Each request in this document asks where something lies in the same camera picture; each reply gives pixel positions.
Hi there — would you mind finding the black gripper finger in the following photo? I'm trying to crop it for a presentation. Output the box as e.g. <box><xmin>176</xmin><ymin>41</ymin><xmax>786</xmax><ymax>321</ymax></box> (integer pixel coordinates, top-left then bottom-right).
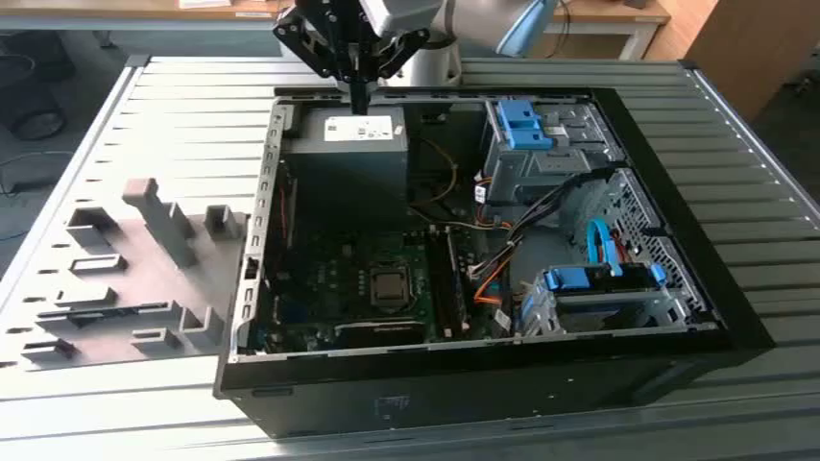
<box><xmin>358</xmin><ymin>27</ymin><xmax>432</xmax><ymax>116</ymax></box>
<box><xmin>272</xmin><ymin>8</ymin><xmax>362</xmax><ymax>115</ymax></box>

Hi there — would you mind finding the black RAM slot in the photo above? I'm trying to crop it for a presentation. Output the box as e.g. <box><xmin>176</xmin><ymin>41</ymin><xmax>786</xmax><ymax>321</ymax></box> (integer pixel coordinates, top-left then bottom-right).
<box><xmin>426</xmin><ymin>230</ymin><xmax>450</xmax><ymax>340</ymax></box>

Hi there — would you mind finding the grey power supply unit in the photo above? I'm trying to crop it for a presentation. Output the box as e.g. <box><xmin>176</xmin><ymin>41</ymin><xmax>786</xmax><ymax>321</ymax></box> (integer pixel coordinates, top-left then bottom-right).
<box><xmin>280</xmin><ymin>106</ymin><xmax>411</xmax><ymax>222</ymax></box>

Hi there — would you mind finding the grey metal drive cage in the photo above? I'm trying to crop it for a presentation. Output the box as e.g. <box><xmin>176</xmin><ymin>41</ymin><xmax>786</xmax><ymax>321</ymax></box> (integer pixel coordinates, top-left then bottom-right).
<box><xmin>483</xmin><ymin>98</ymin><xmax>627</xmax><ymax>207</ymax></box>

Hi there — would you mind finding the black wheeled bin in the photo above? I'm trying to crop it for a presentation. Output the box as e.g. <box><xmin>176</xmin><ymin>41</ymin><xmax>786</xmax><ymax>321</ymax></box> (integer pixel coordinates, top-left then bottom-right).
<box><xmin>0</xmin><ymin>31</ymin><xmax>76</xmax><ymax>143</ymax></box>

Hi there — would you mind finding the silver CPU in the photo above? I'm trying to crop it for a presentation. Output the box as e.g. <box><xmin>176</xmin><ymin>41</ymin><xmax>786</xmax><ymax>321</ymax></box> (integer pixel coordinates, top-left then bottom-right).
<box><xmin>372</xmin><ymin>271</ymin><xmax>407</xmax><ymax>300</ymax></box>

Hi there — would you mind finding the CPU socket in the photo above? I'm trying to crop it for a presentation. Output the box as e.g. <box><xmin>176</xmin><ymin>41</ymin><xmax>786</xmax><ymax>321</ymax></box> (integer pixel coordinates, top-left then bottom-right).
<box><xmin>359</xmin><ymin>258</ymin><xmax>415</xmax><ymax>316</ymax></box>

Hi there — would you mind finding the green motherboard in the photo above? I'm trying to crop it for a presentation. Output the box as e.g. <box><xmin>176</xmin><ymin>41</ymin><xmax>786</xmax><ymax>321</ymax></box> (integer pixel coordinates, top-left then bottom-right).
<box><xmin>262</xmin><ymin>225</ymin><xmax>514</xmax><ymax>354</ymax></box>

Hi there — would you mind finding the hard disk in blue carrier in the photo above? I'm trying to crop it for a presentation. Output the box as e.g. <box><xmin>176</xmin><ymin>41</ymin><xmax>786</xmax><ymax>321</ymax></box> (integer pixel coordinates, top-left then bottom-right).
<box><xmin>542</xmin><ymin>262</ymin><xmax>667</xmax><ymax>295</ymax></box>

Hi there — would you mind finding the grey parts rack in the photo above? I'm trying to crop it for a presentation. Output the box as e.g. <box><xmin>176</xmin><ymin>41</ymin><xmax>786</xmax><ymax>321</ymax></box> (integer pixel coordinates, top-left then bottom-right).
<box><xmin>0</xmin><ymin>177</ymin><xmax>255</xmax><ymax>374</ymax></box>

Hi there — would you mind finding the wooden cabinet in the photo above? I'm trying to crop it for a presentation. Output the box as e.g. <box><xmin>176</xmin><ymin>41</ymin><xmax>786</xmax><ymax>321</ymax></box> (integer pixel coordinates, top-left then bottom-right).
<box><xmin>643</xmin><ymin>0</ymin><xmax>820</xmax><ymax>124</ymax></box>

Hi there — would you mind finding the black graphics card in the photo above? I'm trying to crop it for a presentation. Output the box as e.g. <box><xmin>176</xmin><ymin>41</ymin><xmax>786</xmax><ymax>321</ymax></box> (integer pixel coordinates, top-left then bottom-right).
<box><xmin>332</xmin><ymin>320</ymin><xmax>428</xmax><ymax>348</ymax></box>

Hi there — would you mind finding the grey metal disk bay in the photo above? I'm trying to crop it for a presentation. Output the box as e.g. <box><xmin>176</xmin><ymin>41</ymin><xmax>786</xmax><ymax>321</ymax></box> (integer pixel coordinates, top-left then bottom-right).
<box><xmin>515</xmin><ymin>273</ymin><xmax>691</xmax><ymax>337</ymax></box>

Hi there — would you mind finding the black PC case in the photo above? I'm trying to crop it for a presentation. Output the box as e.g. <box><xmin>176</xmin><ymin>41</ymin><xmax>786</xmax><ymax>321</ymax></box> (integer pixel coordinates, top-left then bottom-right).
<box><xmin>211</xmin><ymin>85</ymin><xmax>776</xmax><ymax>441</ymax></box>

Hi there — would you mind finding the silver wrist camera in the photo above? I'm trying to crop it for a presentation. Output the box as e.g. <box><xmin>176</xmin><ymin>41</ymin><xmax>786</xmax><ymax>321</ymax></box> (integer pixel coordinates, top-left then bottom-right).
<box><xmin>358</xmin><ymin>0</ymin><xmax>450</xmax><ymax>38</ymax></box>

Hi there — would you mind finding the blue plastic drive bracket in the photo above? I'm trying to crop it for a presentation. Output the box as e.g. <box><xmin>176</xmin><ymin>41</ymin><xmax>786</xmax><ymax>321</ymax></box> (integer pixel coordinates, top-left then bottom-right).
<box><xmin>510</xmin><ymin>128</ymin><xmax>554</xmax><ymax>153</ymax></box>
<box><xmin>496</xmin><ymin>99</ymin><xmax>543</xmax><ymax>132</ymax></box>

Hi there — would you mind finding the brown wire loop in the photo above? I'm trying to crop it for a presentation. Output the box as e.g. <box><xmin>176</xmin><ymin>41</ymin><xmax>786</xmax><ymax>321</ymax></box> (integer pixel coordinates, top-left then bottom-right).
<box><xmin>410</xmin><ymin>136</ymin><xmax>460</xmax><ymax>212</ymax></box>

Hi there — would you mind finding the black cable bundle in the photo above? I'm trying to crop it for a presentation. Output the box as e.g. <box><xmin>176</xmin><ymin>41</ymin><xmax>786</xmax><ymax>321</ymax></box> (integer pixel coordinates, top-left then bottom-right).
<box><xmin>467</xmin><ymin>167</ymin><xmax>616</xmax><ymax>279</ymax></box>

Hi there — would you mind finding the orange wire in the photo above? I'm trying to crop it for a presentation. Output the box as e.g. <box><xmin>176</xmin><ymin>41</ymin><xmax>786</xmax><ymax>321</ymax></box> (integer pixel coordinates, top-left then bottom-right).
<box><xmin>474</xmin><ymin>261</ymin><xmax>514</xmax><ymax>304</ymax></box>

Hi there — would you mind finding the blue SATA wire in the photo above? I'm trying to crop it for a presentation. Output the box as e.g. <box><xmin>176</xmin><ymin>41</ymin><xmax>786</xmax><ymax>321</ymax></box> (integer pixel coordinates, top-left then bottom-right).
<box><xmin>586</xmin><ymin>218</ymin><xmax>627</xmax><ymax>278</ymax></box>

